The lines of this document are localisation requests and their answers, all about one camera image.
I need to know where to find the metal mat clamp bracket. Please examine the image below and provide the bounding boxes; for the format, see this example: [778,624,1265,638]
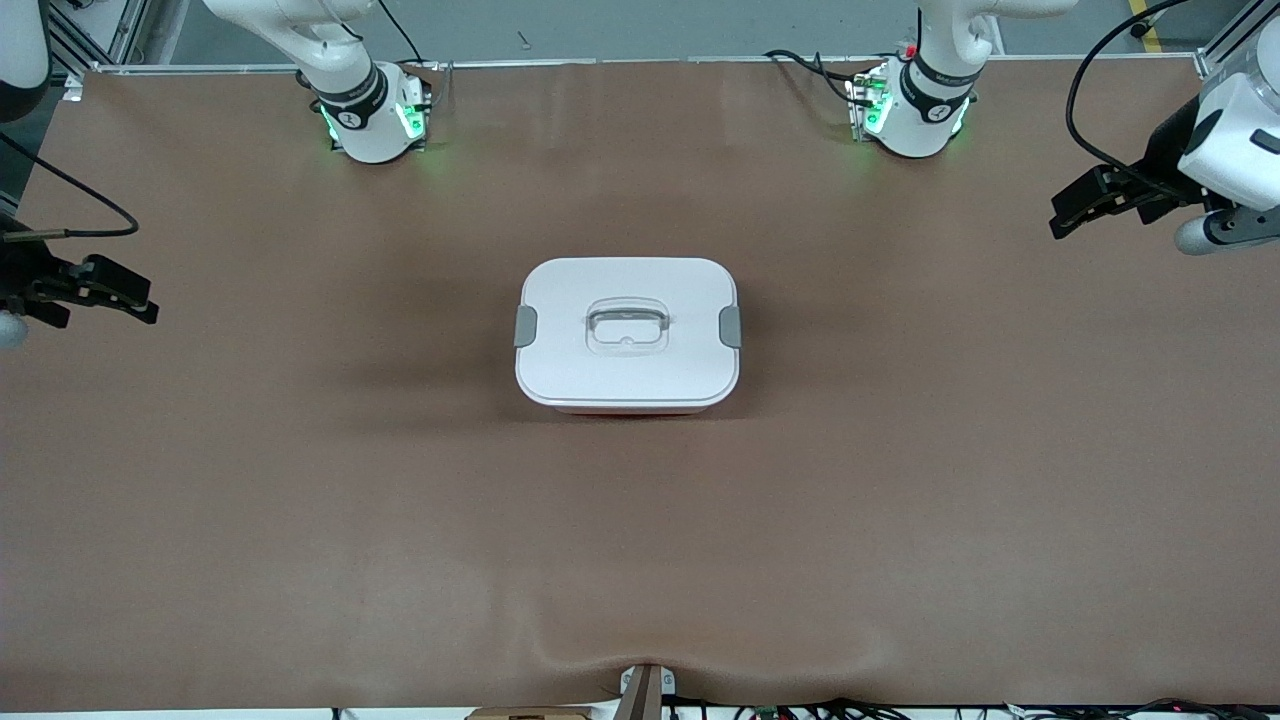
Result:
[617,663,678,720]

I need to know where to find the pink plastic box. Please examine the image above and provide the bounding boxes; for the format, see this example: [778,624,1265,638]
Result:
[545,398,723,417]

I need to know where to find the black right arm base cable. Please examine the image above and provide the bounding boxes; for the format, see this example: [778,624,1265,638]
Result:
[372,0,429,69]

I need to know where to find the black arm base cable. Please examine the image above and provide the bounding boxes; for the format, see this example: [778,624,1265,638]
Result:
[763,47,881,109]
[372,0,429,69]

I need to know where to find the black left arm base cable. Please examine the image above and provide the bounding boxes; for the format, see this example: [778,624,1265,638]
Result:
[763,47,881,109]

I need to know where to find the aluminium frame post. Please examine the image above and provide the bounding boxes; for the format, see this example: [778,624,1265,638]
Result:
[45,0,153,101]
[1193,0,1280,81]

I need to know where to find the white box lid grey latches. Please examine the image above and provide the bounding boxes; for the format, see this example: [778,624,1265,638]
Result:
[513,256,744,409]

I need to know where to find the brown table mat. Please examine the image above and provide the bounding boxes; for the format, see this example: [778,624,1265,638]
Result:
[0,55,1280,713]

